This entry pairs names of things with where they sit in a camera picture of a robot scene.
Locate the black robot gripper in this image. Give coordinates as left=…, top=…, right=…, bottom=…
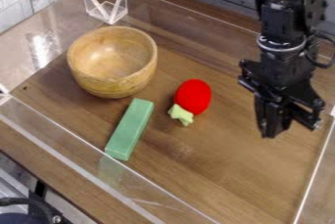
left=239, top=35, right=324, bottom=138

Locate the red plush strawberry toy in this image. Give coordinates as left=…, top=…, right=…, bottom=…
left=168, top=79, right=212, bottom=126

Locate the light wooden bowl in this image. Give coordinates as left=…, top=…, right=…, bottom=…
left=67, top=26, right=158, bottom=99

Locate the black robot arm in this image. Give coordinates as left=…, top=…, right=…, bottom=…
left=239, top=0, right=335, bottom=138

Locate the clear acrylic table barrier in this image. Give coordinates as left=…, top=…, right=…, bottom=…
left=0, top=0, right=332, bottom=224

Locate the green rectangular block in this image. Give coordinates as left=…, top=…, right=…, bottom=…
left=105, top=99, right=154, bottom=161

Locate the black clamp under table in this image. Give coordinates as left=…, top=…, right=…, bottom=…
left=0, top=190, right=74, bottom=224

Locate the clear acrylic corner bracket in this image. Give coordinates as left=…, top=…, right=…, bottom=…
left=83, top=0, right=129, bottom=24

